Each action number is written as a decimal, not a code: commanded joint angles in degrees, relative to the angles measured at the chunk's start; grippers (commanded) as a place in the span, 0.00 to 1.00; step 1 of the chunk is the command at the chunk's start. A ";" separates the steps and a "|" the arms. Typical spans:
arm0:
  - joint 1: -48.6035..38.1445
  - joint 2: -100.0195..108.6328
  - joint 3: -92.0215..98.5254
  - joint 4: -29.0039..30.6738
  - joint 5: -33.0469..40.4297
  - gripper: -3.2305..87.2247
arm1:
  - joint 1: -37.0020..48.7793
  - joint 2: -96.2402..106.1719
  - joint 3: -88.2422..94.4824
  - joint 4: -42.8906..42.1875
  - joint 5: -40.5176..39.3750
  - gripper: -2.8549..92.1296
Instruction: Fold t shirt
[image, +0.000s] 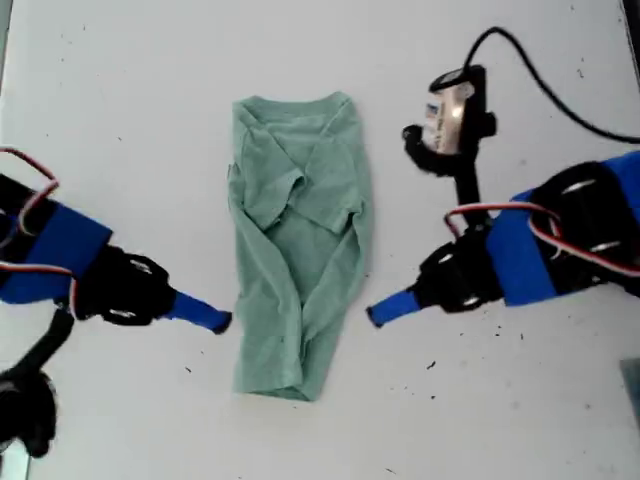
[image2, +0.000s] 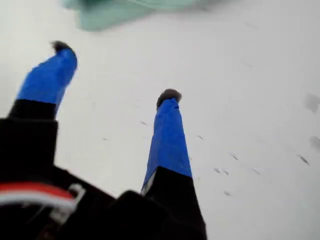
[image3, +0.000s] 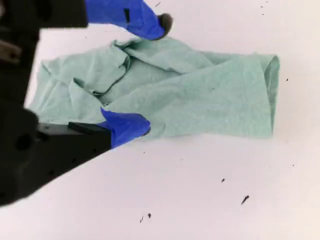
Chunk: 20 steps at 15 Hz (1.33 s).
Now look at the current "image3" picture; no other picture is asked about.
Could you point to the green t-shirt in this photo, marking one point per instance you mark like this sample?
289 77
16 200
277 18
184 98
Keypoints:
200 100

